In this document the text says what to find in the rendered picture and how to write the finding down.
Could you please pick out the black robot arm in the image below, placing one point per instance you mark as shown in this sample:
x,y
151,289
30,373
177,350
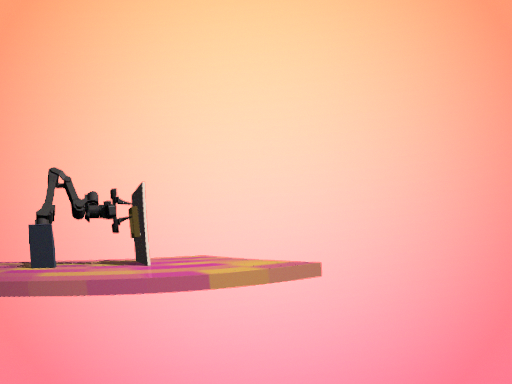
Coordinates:
x,y
88,206

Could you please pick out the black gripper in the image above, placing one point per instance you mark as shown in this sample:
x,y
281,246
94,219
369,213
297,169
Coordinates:
x,y
116,222

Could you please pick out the grey wall panel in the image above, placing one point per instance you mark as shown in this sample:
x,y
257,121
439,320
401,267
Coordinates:
x,y
141,244

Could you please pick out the wooden picture frame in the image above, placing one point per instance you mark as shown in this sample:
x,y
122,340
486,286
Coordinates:
x,y
134,222

